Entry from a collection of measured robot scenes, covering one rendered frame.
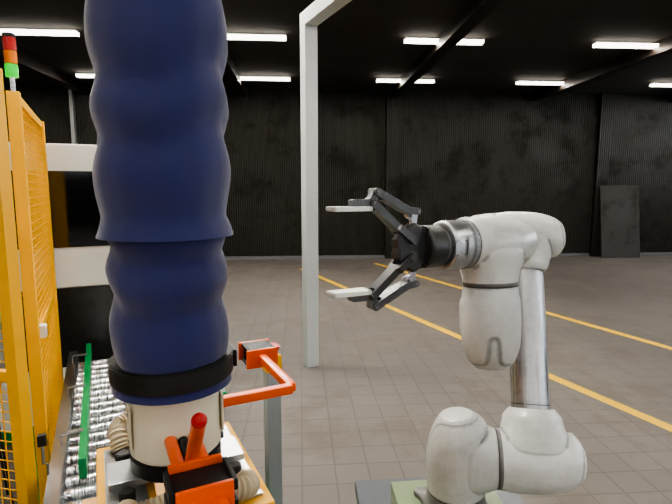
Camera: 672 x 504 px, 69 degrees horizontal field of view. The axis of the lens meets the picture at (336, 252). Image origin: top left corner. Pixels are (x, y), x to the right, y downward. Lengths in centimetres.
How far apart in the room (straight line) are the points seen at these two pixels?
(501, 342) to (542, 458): 53
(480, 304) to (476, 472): 59
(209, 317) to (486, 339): 50
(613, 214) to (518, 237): 1291
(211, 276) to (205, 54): 38
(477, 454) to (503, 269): 61
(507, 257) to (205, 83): 60
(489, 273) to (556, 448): 63
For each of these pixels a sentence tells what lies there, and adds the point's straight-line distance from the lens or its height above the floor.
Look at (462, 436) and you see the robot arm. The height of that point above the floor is 106.
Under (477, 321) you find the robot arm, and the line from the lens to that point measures 93.
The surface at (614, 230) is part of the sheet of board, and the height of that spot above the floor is 67.
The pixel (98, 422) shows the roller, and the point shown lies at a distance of 284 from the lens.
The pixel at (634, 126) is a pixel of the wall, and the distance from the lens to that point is 1438.
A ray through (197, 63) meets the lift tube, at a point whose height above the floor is 189.
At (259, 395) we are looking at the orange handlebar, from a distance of 112.
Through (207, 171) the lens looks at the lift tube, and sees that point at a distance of 86.
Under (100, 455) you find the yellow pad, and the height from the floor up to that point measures 113.
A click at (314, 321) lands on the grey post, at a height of 44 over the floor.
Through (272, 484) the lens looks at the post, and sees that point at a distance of 232.
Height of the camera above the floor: 169
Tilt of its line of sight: 7 degrees down
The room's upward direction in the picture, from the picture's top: straight up
